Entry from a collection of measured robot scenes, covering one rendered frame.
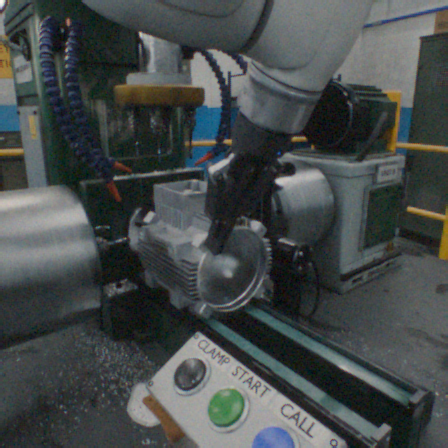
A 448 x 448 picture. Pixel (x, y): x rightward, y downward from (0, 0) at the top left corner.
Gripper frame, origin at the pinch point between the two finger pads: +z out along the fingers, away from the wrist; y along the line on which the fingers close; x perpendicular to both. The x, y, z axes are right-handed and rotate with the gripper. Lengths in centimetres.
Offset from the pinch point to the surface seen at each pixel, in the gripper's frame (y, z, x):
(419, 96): -345, 38, -130
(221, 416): 20.4, -10.1, 24.6
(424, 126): -343, 57, -109
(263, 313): -11.2, 16.5, 8.5
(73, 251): 19.0, 7.1, -8.8
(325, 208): -41.4, 9.3, -6.7
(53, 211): 20.0, 4.4, -15.2
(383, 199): -65, 9, -4
